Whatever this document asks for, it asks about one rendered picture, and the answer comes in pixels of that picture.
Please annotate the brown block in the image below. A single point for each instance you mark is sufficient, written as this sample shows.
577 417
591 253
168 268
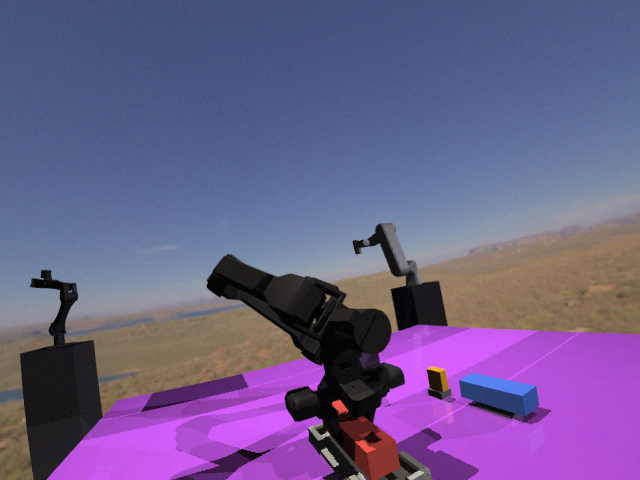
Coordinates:
437 379

